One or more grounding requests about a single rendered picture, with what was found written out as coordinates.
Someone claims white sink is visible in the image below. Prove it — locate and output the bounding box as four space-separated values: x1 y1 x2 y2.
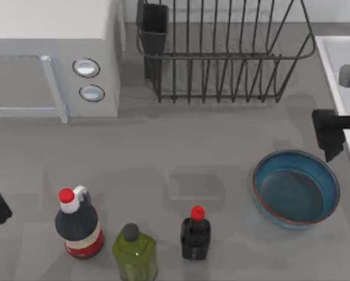
313 35 350 194

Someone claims blue bowl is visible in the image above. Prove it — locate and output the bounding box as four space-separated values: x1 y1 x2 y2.
252 149 341 231

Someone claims small black bottle red cap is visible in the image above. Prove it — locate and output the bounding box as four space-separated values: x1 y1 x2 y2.
180 205 212 261

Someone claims black utensil holder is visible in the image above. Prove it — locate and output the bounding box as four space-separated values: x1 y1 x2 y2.
136 0 170 80

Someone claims pale microwave oven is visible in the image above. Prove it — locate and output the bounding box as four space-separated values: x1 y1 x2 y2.
0 0 126 124

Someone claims green bottle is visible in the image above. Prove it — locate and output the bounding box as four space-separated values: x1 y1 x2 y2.
111 222 159 281

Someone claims small round microwave knob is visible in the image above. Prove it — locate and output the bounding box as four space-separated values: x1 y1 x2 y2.
78 84 106 104

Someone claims large round microwave knob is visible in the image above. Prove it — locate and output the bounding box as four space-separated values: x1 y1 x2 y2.
72 57 101 79

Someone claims dark bottle with white neck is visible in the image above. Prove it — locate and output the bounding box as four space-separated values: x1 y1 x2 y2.
54 184 104 260

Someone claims microwave glass door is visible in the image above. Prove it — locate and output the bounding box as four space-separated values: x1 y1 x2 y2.
0 54 69 124

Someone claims dark wire dish rack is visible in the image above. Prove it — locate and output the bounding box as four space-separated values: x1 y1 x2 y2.
136 0 317 104

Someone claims pale microwave door handle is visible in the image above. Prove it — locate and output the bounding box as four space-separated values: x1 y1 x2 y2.
39 55 69 124

